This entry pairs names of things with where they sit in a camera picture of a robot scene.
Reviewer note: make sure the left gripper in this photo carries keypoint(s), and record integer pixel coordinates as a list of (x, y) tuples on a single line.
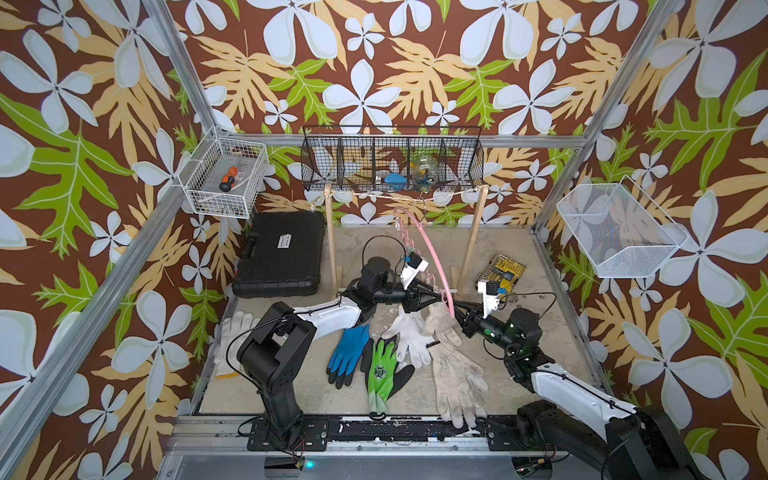
[(411, 300)]

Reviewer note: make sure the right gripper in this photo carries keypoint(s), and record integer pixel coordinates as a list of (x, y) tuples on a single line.
[(470, 325)]

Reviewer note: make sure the pink clip hanger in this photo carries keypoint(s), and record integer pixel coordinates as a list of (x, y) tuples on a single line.
[(442, 275)]

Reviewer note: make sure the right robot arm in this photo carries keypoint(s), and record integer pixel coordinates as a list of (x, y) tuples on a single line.
[(616, 438)]

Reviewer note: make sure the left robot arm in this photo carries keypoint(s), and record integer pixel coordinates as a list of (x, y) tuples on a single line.
[(272, 352)]

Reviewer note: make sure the white cotton glove centre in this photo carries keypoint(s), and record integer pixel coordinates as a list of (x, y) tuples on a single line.
[(411, 342)]

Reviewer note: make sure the yellow drill bit box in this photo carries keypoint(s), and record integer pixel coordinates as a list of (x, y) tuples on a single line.
[(503, 270)]

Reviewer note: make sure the blue rubber glove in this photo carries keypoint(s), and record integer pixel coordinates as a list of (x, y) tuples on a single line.
[(347, 354)]

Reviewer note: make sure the green rubber glove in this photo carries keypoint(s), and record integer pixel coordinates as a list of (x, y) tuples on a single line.
[(384, 374)]

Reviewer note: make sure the blue object in basket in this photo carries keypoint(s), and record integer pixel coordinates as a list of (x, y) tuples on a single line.
[(396, 182)]

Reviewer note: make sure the clear bottle in basket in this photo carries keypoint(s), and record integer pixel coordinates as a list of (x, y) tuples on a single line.
[(425, 170)]

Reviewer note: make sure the black plastic tool case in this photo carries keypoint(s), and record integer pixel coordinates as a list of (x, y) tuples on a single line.
[(282, 256)]

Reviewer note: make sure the white mesh basket right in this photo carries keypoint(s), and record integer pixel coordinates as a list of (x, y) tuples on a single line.
[(622, 231)]

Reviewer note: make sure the orange black screwdriver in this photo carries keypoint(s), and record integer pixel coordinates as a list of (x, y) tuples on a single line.
[(228, 180)]

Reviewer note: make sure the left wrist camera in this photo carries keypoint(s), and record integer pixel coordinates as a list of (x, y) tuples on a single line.
[(413, 265)]

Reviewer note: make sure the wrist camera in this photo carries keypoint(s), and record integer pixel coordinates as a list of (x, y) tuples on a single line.
[(491, 294), (413, 265)]

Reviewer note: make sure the wooden drying rack frame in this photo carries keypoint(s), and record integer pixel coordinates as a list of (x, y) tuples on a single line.
[(457, 278)]

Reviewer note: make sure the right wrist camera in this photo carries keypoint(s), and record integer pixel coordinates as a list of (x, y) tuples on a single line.
[(491, 294)]

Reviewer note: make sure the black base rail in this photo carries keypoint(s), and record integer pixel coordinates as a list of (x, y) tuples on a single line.
[(317, 433)]

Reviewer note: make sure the black wire basket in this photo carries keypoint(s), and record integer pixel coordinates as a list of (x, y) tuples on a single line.
[(359, 158)]

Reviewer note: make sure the white wire basket left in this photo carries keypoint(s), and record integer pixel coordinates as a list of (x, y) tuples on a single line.
[(214, 155)]

